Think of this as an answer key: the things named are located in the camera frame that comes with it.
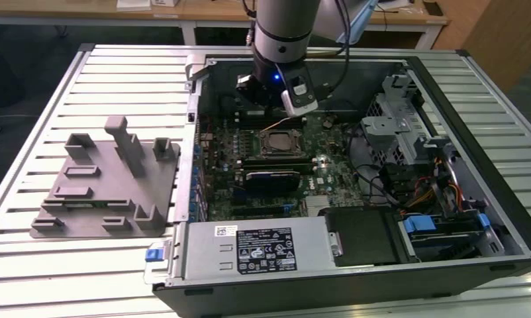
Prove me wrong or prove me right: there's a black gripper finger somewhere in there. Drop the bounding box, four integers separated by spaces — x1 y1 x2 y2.
234 74 273 109

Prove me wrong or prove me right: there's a coloured wire bundle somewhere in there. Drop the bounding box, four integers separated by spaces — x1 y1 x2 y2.
405 175 465 215

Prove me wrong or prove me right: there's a wooden desk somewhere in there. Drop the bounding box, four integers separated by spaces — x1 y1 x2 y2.
0 0 451 50

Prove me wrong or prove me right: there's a wooden cabinet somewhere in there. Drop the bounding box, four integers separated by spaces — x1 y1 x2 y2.
432 0 531 90

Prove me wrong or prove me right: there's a grey parts rack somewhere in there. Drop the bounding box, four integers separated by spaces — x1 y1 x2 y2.
29 115 182 240

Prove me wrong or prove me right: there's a silver power supply unit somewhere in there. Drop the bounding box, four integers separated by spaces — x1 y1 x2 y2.
176 217 341 286

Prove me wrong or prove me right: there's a CPU socket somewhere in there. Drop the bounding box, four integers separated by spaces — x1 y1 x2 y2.
257 130 307 159

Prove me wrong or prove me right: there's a black RAM stick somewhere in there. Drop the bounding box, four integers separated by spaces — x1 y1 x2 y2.
242 164 315 174
241 158 313 167

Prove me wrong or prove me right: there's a silver locking lever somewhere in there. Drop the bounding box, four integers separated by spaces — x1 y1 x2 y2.
263 116 301 133

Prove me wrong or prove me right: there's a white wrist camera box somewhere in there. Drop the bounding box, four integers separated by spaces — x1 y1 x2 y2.
280 75 320 117

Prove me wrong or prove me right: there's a black cable with silver plug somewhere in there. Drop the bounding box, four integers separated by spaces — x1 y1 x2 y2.
241 0 260 46

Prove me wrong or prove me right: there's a silver drive cage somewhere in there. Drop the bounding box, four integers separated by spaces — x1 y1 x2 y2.
360 74 440 168

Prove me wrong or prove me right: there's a thick black cable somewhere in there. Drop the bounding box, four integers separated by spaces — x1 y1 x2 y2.
352 164 408 210

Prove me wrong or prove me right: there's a thin black camera cable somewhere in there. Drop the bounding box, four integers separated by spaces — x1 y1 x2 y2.
321 0 353 97

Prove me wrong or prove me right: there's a green motherboard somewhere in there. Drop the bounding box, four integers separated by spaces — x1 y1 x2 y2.
197 111 383 222

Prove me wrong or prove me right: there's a green RAM stick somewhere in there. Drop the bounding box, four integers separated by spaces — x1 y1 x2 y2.
61 198 132 210

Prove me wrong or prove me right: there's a blue disk carrier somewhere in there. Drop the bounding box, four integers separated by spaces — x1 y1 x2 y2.
401 214 437 237

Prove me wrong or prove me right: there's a black open PC case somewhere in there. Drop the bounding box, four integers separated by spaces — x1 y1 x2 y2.
152 49 531 318

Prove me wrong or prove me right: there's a silver chipset heatsink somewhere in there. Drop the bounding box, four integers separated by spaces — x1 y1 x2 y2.
304 195 333 217

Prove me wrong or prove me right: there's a black graphics card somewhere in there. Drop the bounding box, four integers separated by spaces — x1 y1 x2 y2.
241 168 301 193

